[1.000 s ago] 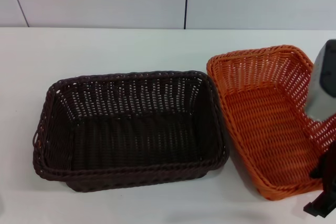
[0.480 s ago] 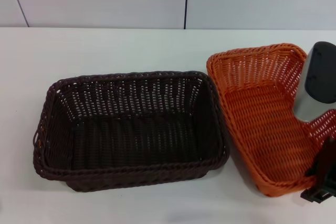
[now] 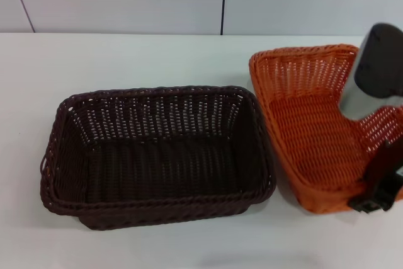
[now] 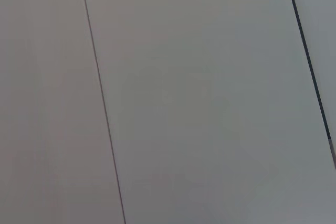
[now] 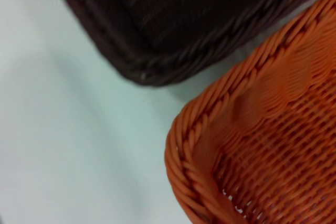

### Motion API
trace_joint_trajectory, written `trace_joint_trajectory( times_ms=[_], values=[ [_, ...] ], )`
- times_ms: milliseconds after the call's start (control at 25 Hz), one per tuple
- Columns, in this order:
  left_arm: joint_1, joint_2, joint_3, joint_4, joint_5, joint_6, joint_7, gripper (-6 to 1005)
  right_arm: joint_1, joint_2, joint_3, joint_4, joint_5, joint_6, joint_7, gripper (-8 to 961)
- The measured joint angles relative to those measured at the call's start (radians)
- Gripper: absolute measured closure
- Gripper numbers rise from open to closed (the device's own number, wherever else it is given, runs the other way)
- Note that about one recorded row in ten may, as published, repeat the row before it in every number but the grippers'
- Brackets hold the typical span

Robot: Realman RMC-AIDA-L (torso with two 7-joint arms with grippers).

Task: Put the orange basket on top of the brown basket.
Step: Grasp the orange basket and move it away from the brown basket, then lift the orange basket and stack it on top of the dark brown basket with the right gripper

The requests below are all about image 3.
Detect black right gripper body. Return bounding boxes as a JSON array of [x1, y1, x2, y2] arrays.
[[361, 139, 403, 213]]

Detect orange wicker basket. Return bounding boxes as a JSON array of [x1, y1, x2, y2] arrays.
[[248, 43, 403, 215]]

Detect dark brown wicker basket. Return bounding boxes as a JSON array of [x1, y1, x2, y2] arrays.
[[40, 85, 278, 231]]

